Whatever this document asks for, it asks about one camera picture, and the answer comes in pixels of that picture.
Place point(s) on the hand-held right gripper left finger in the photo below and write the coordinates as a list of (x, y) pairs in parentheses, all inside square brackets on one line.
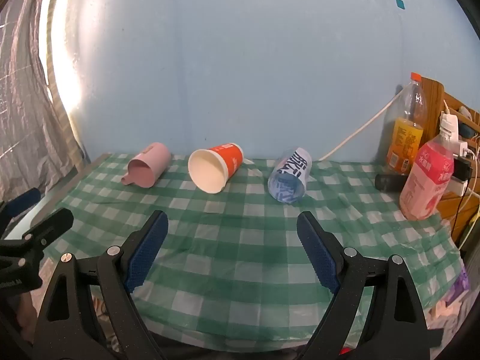
[(144, 249)]

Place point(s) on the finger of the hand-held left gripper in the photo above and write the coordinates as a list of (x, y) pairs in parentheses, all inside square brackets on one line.
[(22, 200), (52, 225)]

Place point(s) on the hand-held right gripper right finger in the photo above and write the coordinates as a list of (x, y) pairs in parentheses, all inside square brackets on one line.
[(318, 249)]

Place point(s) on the orange paper cup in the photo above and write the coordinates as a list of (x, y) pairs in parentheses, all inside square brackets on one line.
[(230, 159)]

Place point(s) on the green checkered tablecloth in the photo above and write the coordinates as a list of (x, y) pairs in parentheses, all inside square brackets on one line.
[(243, 232)]

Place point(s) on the black cylinder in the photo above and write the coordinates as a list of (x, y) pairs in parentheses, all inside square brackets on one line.
[(388, 183)]

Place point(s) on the grey curtain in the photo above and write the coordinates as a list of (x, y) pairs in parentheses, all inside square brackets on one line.
[(26, 101)]

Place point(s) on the pink drink bottle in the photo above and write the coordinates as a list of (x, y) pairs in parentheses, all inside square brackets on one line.
[(425, 180)]

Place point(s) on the orange juice bottle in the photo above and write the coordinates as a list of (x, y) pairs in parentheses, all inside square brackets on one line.
[(407, 138)]

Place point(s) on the white power strip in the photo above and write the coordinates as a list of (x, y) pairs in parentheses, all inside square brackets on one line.
[(462, 185)]

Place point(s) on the black power adapter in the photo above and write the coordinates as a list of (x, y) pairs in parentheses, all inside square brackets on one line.
[(463, 168)]

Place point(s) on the white charger plug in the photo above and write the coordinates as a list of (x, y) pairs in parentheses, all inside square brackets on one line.
[(450, 122)]

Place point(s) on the wooden headboard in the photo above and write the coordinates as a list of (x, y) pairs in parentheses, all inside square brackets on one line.
[(435, 97)]

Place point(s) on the teal wall sticker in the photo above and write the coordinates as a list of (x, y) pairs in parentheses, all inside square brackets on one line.
[(401, 3)]

